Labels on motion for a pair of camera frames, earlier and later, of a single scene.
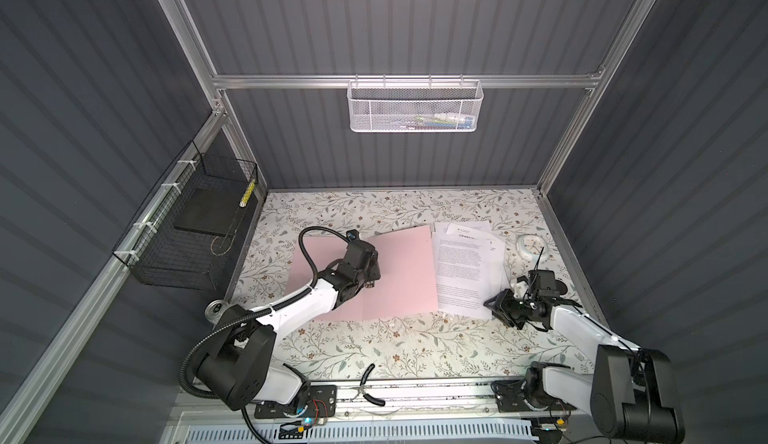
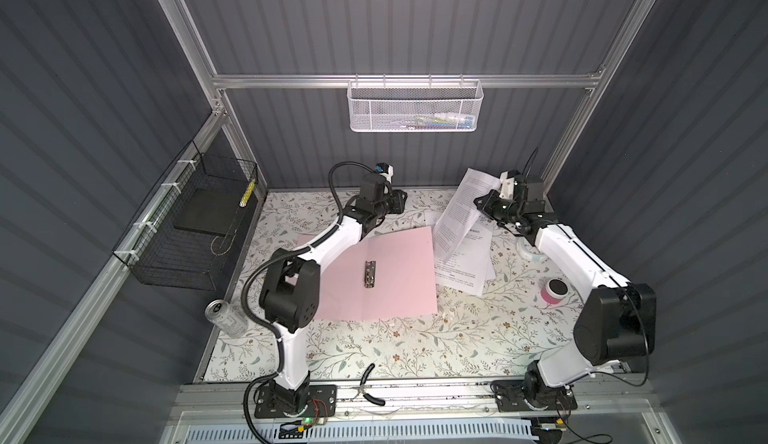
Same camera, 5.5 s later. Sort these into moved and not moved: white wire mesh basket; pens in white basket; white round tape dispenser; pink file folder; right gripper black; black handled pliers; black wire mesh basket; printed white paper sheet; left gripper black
Moved: left gripper black; right gripper black; printed white paper sheet
Not moved: black handled pliers; black wire mesh basket; white wire mesh basket; pens in white basket; white round tape dispenser; pink file folder
